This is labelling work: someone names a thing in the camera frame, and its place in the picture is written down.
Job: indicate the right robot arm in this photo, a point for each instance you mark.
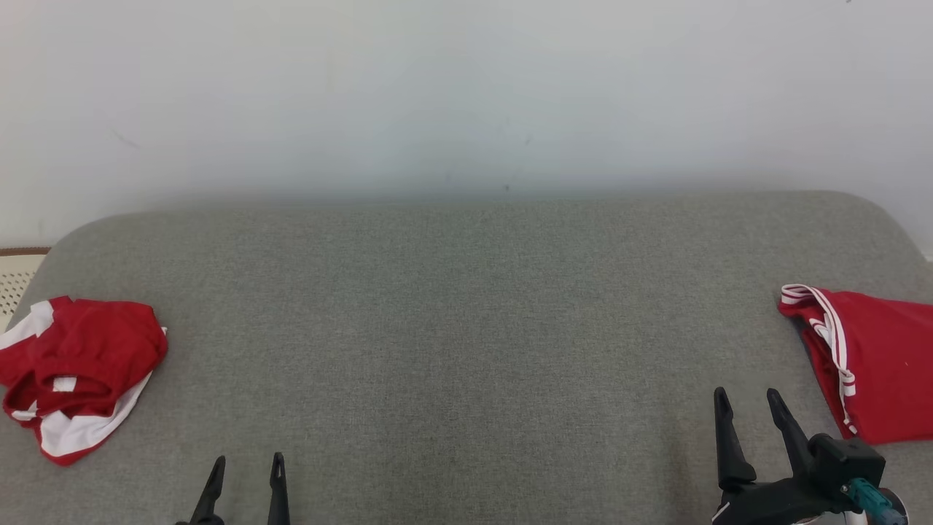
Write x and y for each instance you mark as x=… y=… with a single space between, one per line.
x=902 y=504

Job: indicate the red and white shorts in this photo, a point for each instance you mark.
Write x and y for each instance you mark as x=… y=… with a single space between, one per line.
x=95 y=343

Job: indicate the white perforated laundry basket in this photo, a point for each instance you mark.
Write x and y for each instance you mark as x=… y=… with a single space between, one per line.
x=14 y=281

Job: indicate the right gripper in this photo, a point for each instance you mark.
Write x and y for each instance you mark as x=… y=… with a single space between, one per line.
x=773 y=504

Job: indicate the grey fabric sofa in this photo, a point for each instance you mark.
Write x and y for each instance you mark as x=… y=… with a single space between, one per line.
x=466 y=328

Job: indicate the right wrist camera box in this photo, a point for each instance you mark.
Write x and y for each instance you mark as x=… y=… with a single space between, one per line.
x=845 y=459

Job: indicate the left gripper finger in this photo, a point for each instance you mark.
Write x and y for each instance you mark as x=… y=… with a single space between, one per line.
x=278 y=496
x=210 y=503

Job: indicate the red basketball jersey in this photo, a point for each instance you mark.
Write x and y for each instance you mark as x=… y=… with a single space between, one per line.
x=882 y=364

